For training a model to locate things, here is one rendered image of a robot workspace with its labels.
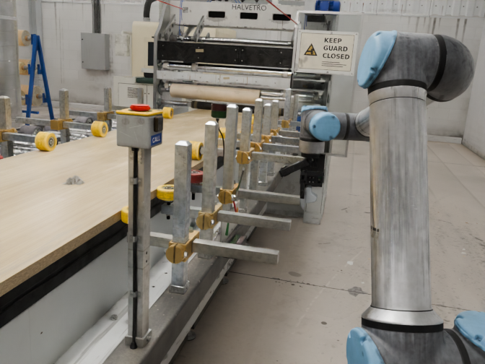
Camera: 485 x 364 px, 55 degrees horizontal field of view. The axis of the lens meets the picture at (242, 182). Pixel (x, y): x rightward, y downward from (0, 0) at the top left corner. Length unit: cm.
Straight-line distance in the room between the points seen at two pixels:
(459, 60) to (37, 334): 105
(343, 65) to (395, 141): 297
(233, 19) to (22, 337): 361
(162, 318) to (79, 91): 1101
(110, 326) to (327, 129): 86
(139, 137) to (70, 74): 1126
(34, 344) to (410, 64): 97
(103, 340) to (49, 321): 18
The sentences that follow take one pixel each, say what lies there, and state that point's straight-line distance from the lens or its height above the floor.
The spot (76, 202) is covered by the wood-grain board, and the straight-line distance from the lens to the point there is 145.
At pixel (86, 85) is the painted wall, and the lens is 1196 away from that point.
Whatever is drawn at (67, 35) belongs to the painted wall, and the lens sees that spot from 1219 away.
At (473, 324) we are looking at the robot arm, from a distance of 102.
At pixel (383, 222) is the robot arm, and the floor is 105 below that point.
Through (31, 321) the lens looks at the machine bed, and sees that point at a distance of 113.
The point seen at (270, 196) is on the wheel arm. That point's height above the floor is 85.
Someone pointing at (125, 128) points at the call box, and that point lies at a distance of 94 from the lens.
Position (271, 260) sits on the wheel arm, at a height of 82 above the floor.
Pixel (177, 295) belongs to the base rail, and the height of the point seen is 70.
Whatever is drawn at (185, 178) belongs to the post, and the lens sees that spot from 121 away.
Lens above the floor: 133
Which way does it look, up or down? 14 degrees down
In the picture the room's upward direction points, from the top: 4 degrees clockwise
